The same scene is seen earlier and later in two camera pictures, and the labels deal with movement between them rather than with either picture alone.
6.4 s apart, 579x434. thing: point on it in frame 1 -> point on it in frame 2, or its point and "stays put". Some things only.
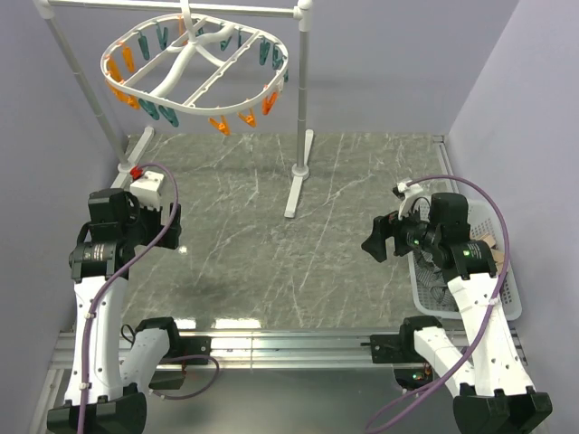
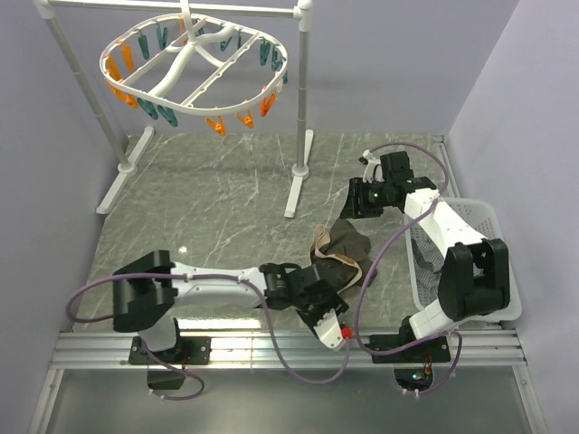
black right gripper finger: (375, 243) -> (350, 211)
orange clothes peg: (267, 103) stays put
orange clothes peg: (250, 118) stays put
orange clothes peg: (131, 99) stays put
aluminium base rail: (268, 349) stays put
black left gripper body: (148, 226) -> (312, 308)
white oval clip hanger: (196, 63) stays put
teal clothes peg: (170, 115) stays put
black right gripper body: (408, 232) -> (373, 197)
